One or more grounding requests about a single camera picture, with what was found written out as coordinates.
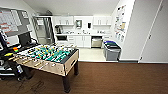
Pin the white kitchen counter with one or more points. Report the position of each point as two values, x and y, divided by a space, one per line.
81 40

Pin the white upper kitchen cabinets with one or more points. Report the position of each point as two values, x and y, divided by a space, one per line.
66 20

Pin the black built-in microwave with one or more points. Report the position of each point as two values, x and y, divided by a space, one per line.
62 38

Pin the foosball table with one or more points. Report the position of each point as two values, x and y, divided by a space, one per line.
56 61

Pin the steel fridge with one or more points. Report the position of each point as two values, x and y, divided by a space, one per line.
44 30

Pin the black cart monitor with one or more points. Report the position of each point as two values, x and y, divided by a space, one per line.
25 39

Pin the white closed door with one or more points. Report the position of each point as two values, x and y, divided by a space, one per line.
156 36

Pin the white whiteboard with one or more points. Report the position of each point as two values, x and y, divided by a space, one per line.
13 21

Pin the black wheeled cart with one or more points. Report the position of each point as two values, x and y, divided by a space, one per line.
8 66

